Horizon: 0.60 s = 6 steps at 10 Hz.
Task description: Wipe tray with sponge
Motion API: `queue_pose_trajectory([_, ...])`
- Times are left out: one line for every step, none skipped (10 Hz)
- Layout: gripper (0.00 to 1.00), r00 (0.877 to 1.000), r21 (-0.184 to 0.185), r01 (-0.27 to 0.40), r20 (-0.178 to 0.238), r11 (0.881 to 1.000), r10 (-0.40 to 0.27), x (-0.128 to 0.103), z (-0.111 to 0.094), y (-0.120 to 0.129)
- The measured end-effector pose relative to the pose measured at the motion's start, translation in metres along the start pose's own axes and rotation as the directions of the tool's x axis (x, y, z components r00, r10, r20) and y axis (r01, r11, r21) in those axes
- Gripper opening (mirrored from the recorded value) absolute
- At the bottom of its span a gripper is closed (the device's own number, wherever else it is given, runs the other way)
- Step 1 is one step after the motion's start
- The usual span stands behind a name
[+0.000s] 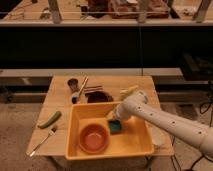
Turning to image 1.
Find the teal green sponge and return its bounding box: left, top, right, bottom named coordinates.
left=108, top=120, right=122, bottom=134

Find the yellow plastic tray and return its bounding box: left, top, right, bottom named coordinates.
left=65, top=102, right=154, bottom=160

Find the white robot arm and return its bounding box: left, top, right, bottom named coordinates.
left=108, top=90, right=213, bottom=158

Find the dark brown plate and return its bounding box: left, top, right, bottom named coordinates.
left=86, top=91, right=113, bottom=103

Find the orange bowl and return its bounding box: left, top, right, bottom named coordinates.
left=78, top=123, right=109, bottom=154

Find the dark metal cup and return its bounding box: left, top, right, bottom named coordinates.
left=67, top=78, right=79, bottom=93

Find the green cucumber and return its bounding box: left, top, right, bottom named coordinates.
left=37, top=111, right=62, bottom=129

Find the wooden table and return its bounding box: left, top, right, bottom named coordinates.
left=27, top=76, right=174, bottom=157

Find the black cable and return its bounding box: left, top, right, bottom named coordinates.
left=170, top=79, right=213, bottom=171

